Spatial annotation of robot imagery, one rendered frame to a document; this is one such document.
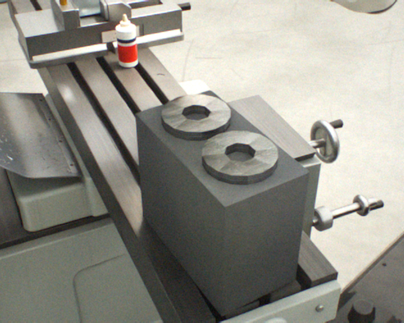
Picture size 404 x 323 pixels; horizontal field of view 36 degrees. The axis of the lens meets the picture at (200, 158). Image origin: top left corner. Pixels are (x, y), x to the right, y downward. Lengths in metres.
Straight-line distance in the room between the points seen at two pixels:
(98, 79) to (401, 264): 0.75
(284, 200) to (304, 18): 3.17
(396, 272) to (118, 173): 0.66
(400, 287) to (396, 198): 1.18
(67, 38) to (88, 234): 0.41
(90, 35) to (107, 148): 0.35
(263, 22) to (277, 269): 3.04
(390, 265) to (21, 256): 0.76
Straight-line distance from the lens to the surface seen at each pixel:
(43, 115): 1.32
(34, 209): 1.19
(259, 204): 0.70
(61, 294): 1.35
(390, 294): 1.34
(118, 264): 1.35
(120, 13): 1.35
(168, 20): 1.40
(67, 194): 1.18
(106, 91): 1.23
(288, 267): 0.82
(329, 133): 1.58
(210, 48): 3.45
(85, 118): 1.16
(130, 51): 1.30
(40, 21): 1.39
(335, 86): 3.16
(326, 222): 1.55
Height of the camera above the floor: 1.57
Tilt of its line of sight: 37 degrees down
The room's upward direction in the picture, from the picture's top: straight up
